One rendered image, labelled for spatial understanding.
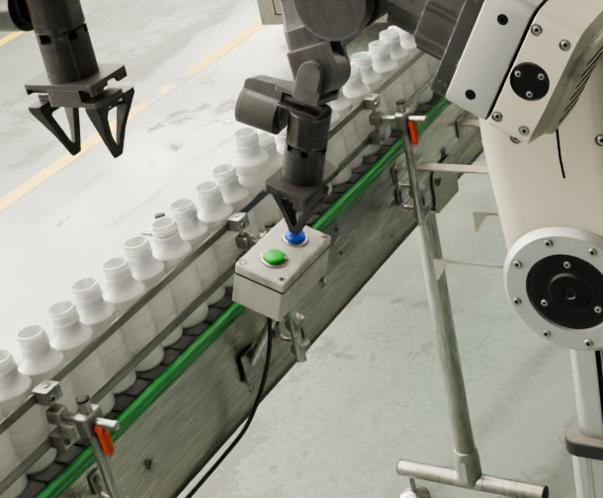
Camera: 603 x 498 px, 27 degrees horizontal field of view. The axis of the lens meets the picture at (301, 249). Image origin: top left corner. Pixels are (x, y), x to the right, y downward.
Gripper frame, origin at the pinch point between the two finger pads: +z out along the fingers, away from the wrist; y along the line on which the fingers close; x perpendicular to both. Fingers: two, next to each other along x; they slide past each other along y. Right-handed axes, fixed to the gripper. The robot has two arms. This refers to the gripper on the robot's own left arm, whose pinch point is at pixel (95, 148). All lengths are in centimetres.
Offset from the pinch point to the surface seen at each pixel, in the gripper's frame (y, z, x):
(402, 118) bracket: -4, 31, 79
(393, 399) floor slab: -52, 139, 136
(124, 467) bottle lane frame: -9.1, 46.5, -2.4
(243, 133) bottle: -15, 21, 48
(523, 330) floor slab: -30, 139, 175
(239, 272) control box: -1.0, 28.9, 21.4
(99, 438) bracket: -3.0, 34.4, -10.4
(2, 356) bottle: -15.8, 24.6, -9.9
